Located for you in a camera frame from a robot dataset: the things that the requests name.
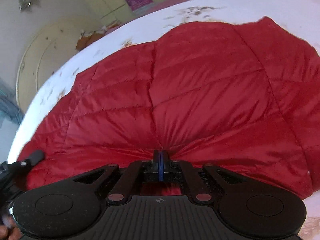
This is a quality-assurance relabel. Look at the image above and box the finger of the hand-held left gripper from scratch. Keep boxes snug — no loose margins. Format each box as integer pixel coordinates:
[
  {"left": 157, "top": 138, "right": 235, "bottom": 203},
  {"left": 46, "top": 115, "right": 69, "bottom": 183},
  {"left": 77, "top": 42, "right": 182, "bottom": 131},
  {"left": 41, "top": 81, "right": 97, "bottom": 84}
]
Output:
[{"left": 20, "top": 150, "right": 46, "bottom": 168}]

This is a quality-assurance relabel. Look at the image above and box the person's left hand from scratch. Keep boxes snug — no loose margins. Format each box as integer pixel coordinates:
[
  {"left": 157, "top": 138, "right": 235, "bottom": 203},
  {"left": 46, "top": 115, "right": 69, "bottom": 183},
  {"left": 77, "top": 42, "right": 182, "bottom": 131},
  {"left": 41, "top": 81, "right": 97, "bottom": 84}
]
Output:
[{"left": 0, "top": 224, "right": 19, "bottom": 240}]

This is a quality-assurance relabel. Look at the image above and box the white floral bed sheet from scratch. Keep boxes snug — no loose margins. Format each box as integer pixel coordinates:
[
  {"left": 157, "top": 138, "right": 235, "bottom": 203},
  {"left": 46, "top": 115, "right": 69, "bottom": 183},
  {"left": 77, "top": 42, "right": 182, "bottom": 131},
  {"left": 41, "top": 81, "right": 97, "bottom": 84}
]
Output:
[{"left": 7, "top": 0, "right": 320, "bottom": 240}]

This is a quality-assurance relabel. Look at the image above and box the red down jacket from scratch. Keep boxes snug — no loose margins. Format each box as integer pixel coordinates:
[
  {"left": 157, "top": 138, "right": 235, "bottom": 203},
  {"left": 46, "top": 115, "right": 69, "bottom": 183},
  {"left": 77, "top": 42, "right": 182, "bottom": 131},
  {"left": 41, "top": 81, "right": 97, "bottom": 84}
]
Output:
[{"left": 19, "top": 16, "right": 320, "bottom": 201}]

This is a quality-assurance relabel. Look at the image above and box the cream round headboard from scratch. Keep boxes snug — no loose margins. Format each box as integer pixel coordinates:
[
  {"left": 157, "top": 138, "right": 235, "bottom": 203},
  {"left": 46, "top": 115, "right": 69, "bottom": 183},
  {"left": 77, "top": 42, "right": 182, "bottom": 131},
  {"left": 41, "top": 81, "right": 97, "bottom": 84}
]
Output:
[{"left": 15, "top": 17, "right": 121, "bottom": 107}]

